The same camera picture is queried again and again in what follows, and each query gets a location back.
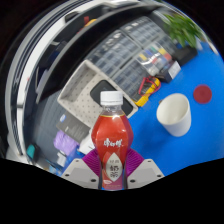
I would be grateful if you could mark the clear organizer with coloured parts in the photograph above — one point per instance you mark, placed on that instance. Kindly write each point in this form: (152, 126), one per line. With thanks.
(155, 60)

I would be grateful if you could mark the grey small-parts drawer cabinet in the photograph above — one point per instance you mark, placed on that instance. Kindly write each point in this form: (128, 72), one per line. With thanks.
(143, 31)
(130, 78)
(113, 55)

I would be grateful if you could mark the yellow multimeter with red leads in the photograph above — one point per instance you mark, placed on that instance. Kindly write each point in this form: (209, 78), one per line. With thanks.
(146, 91)

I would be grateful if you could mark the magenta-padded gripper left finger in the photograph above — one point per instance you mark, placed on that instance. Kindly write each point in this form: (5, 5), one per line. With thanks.
(81, 173)

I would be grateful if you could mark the purple plastic bag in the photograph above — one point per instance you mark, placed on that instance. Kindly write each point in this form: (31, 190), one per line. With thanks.
(66, 143)

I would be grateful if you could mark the flat round red coaster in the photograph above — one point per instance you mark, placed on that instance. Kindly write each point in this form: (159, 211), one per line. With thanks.
(202, 94)

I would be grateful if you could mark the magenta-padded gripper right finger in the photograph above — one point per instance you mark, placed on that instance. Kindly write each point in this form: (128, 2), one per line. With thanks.
(145, 171)

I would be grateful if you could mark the green potted plant white pot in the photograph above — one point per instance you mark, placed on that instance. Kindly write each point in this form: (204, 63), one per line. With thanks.
(183, 30)

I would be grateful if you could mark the dark grey flat box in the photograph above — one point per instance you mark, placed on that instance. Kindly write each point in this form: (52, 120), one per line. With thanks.
(73, 127)

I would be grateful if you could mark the white paper cup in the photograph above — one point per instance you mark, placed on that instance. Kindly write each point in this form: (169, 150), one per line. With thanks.
(175, 116)

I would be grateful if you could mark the black case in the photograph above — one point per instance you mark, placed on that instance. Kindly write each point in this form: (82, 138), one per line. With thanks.
(186, 55)

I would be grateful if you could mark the red drink bottle white cap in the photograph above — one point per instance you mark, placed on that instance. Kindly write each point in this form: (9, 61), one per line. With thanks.
(111, 133)

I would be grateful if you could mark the white pegboard tray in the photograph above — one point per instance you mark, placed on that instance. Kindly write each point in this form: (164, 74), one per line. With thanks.
(78, 96)

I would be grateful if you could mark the black box with white label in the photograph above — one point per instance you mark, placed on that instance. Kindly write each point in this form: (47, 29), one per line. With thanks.
(170, 71)

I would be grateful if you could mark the yellow tool with red leads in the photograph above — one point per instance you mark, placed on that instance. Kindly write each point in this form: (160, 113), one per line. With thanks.
(90, 22)

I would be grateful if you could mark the black rectangular device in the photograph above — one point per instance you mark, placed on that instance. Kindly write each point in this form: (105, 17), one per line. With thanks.
(101, 86)

